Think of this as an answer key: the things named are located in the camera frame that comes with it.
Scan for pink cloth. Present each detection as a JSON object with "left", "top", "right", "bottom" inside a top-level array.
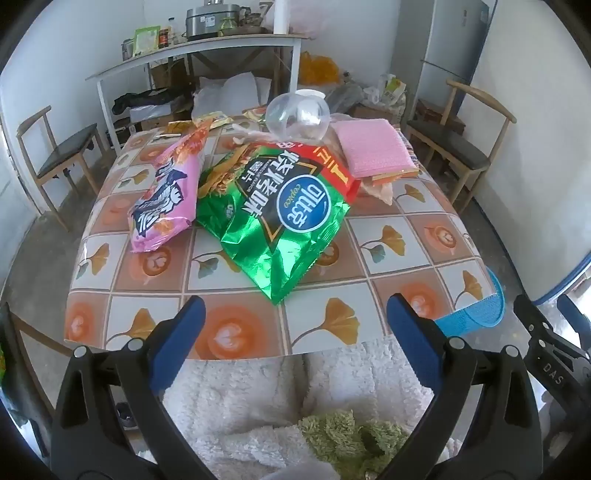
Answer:
[{"left": 332, "top": 119, "right": 419, "bottom": 178}]

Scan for wooden chair leg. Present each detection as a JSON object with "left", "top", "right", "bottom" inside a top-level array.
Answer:
[{"left": 0, "top": 302, "right": 75, "bottom": 356}]

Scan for green fluffy cloth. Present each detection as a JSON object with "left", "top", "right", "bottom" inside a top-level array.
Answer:
[{"left": 298, "top": 411, "right": 411, "bottom": 480}]

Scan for clear plastic bowl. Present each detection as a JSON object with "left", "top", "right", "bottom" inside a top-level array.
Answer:
[{"left": 267, "top": 92, "right": 331, "bottom": 141}]

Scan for grey plastic bag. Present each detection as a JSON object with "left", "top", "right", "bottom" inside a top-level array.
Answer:
[{"left": 328, "top": 83, "right": 365, "bottom": 109}]

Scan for wooden chair with dark seat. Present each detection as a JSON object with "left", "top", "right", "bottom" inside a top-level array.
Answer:
[
  {"left": 16, "top": 106, "right": 116, "bottom": 232},
  {"left": 404, "top": 79, "right": 518, "bottom": 215}
]

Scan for white paper roll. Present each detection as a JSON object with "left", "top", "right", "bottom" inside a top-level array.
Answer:
[{"left": 273, "top": 0, "right": 291, "bottom": 35}]

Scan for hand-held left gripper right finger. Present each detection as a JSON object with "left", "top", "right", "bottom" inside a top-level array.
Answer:
[{"left": 387, "top": 294, "right": 543, "bottom": 480}]

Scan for white long desk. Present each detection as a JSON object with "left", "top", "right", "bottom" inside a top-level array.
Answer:
[{"left": 85, "top": 34, "right": 303, "bottom": 153}]

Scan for blue plastic wastebasket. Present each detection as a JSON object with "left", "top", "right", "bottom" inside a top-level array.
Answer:
[{"left": 434, "top": 265, "right": 506, "bottom": 337}]

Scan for green snack bag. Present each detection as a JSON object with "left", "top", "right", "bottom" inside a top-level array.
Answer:
[{"left": 196, "top": 141, "right": 362, "bottom": 305}]

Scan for orange plastic bag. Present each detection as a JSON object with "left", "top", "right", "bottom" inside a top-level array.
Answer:
[{"left": 300, "top": 52, "right": 340, "bottom": 86}]

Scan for black cloth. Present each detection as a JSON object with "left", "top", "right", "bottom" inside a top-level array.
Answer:
[{"left": 112, "top": 89, "right": 185, "bottom": 116}]

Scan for silver cooking pot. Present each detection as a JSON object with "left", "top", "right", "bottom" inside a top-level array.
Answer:
[{"left": 185, "top": 2, "right": 241, "bottom": 40}]

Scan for cardboard box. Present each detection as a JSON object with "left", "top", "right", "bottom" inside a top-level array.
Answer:
[{"left": 150, "top": 60, "right": 190, "bottom": 90}]

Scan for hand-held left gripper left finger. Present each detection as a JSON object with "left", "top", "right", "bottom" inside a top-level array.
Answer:
[{"left": 51, "top": 295, "right": 206, "bottom": 480}]

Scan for white plastic bag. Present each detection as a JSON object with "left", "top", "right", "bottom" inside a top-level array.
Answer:
[{"left": 365, "top": 74, "right": 407, "bottom": 104}]

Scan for dark red stool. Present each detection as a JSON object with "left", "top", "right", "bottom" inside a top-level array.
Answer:
[{"left": 416, "top": 99, "right": 465, "bottom": 134}]

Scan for white fluffy robe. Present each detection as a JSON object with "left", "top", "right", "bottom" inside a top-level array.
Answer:
[{"left": 161, "top": 337, "right": 462, "bottom": 480}]

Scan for green packet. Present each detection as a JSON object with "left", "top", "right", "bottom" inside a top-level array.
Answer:
[{"left": 134, "top": 27, "right": 160, "bottom": 57}]

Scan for grey refrigerator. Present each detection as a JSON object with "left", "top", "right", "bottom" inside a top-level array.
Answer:
[{"left": 418, "top": 0, "right": 497, "bottom": 102}]

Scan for white sacks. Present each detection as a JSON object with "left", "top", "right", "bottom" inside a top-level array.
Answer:
[{"left": 191, "top": 74, "right": 273, "bottom": 118}]

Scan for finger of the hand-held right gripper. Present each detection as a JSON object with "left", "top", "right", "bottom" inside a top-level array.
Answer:
[
  {"left": 513, "top": 294, "right": 591, "bottom": 416},
  {"left": 556, "top": 294, "right": 591, "bottom": 347}
]

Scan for beige wrapper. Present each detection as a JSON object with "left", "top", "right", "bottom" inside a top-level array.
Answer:
[{"left": 360, "top": 178, "right": 398, "bottom": 206}]

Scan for pink snack bag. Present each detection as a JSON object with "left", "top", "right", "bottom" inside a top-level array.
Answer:
[{"left": 128, "top": 124, "right": 208, "bottom": 254}]

